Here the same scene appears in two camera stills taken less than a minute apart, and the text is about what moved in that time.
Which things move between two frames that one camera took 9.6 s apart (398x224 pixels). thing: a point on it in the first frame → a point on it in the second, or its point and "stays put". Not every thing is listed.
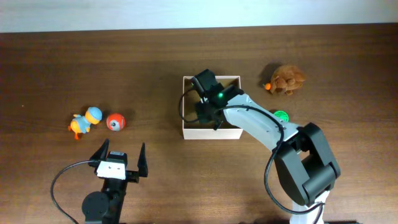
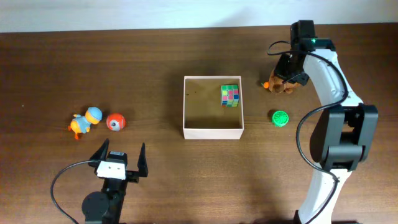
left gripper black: x=134 y=177 stays put
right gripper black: x=201 y=116 → x=279 y=71
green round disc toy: x=282 y=115 stays put
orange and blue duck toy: x=81 y=124 stays put
